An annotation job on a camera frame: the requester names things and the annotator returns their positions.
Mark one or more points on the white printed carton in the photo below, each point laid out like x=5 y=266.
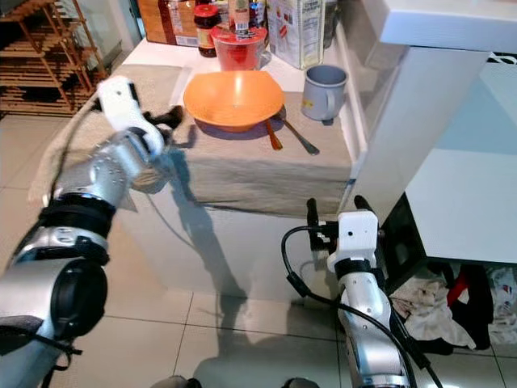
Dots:
x=295 y=32

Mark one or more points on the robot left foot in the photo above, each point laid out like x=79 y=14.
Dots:
x=170 y=383

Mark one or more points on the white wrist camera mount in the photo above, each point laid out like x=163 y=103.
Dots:
x=355 y=238
x=125 y=105

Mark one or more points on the red transparent plastic container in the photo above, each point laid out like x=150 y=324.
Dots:
x=238 y=48

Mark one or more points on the grey table cloth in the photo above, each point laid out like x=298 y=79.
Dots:
x=258 y=178

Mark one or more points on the dark jar with red lid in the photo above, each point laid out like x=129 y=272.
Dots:
x=206 y=31

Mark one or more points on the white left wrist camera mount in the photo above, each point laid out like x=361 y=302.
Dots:
x=125 y=105

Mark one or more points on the wooden slatted shelf rack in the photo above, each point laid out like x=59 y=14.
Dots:
x=40 y=69

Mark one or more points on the crumpled white cloth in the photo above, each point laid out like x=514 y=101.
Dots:
x=424 y=311
x=505 y=303

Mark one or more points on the orange plastic bowl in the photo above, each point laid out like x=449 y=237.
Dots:
x=234 y=97

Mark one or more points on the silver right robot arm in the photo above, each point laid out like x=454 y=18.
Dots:
x=371 y=323

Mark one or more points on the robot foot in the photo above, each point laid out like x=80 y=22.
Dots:
x=299 y=383
x=170 y=383

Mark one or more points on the bottle with brown label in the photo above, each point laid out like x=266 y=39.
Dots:
x=240 y=14

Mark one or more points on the black and red bag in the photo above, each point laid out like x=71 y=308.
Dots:
x=472 y=303

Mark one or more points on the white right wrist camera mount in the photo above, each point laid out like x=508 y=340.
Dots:
x=355 y=238

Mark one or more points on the white counter column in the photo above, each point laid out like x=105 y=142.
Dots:
x=404 y=105

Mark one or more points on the brown cardboard box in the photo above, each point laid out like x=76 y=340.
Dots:
x=166 y=20

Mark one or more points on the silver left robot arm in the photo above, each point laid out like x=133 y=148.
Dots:
x=65 y=283

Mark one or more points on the grey blue mug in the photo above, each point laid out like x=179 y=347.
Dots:
x=323 y=93

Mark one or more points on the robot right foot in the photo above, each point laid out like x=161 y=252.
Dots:
x=299 y=383

